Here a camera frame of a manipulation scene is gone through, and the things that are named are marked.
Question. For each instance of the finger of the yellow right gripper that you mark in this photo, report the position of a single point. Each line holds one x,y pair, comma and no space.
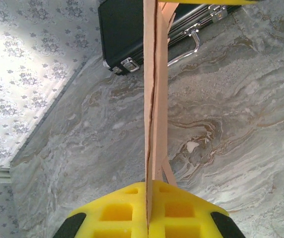
206,1

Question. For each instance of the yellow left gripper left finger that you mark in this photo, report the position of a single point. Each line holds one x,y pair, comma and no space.
122,198

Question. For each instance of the brown cardboard paper box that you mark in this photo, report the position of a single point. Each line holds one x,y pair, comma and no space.
160,99

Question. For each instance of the black case with metal latches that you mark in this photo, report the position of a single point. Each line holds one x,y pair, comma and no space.
122,32

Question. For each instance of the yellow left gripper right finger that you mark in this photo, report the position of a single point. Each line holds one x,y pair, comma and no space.
181,198

